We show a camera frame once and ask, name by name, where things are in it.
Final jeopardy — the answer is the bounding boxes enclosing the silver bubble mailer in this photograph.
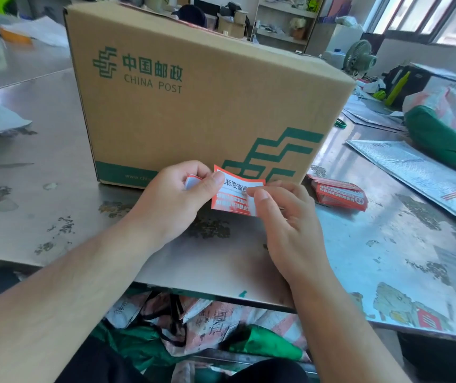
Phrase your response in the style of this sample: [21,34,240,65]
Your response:
[346,139,456,229]

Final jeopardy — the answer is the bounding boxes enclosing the person's right forearm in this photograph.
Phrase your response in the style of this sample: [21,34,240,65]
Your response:
[290,269,412,383]

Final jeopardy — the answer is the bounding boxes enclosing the orange flat packet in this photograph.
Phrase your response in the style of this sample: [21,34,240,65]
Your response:
[0,28,33,46]

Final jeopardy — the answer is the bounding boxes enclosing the red and white sticker label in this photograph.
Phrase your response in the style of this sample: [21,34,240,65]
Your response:
[184,164,266,217]

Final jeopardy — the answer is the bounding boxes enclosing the printed woven sacks pile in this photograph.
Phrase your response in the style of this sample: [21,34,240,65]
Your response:
[90,285,312,383]

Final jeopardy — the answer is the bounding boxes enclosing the white woven sack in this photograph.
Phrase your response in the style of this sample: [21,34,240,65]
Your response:
[402,84,456,146]

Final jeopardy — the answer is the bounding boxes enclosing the person's left forearm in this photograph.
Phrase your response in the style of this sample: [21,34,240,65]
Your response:
[0,213,161,383]

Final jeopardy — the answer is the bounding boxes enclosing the person's right hand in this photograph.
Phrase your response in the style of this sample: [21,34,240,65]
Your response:
[246,180,334,289]

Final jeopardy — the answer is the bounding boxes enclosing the small green desk fan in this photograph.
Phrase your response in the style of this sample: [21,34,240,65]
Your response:
[342,40,377,78]

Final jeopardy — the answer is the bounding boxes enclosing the crumpled red sticker strip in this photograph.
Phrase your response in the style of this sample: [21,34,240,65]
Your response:
[307,174,369,212]

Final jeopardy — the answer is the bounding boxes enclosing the person's left hand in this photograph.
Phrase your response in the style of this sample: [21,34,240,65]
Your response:
[126,160,226,252]

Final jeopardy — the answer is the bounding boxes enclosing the wooden shelf unit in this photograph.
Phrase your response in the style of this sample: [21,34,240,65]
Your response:
[252,0,326,52]

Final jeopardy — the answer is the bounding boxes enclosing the green cloth bag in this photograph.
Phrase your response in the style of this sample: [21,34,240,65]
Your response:
[404,105,456,179]

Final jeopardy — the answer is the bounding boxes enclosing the grey flat envelopes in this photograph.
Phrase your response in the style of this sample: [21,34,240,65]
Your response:
[341,93,406,133]

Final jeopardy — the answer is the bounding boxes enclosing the large brown cardboard box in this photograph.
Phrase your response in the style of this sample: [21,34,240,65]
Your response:
[64,1,357,190]

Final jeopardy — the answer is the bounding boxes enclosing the small brown cardboard box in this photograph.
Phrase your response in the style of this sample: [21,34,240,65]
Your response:
[217,16,247,39]

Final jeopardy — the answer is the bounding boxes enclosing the black bag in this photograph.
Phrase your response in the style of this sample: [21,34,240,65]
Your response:
[383,64,432,110]

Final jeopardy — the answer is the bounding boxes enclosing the white paper sheets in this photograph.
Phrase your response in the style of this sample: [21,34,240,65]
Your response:
[0,16,70,48]

